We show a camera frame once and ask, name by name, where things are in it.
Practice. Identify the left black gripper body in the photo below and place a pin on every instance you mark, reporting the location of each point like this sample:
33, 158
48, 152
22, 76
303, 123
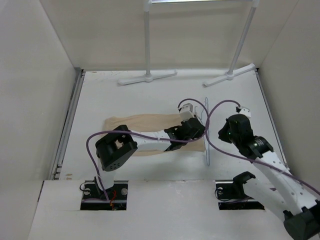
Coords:
198, 133

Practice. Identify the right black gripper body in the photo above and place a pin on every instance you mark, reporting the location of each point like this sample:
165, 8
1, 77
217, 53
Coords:
226, 134

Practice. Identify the beige trousers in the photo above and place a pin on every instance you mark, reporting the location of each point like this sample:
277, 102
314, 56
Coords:
152, 123

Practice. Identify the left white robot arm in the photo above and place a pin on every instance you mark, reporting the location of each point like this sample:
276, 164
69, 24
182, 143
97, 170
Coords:
109, 150

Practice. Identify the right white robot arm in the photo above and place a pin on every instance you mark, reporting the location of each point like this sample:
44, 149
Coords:
291, 202

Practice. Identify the white clothes rack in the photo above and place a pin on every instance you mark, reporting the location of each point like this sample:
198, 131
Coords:
227, 76

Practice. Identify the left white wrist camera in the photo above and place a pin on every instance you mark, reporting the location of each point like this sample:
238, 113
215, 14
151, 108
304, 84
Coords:
186, 112

